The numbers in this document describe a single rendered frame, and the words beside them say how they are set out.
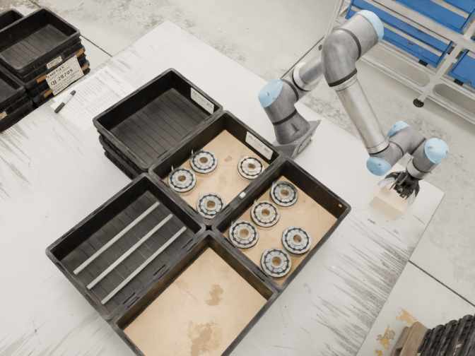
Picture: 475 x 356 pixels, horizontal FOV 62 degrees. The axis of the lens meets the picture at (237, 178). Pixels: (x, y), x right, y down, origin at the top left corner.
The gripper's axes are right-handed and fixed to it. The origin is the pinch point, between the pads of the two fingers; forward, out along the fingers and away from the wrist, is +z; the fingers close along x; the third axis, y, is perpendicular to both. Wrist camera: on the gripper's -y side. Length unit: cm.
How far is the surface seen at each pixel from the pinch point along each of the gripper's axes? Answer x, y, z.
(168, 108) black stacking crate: -94, 29, -7
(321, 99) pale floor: -65, -98, 75
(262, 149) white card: -51, 26, -13
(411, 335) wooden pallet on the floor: 48, 21, 61
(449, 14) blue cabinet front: -22, -142, 7
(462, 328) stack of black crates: 53, 21, 26
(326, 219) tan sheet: -16.8, 32.4, -7.7
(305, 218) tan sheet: -23.1, 37.0, -7.7
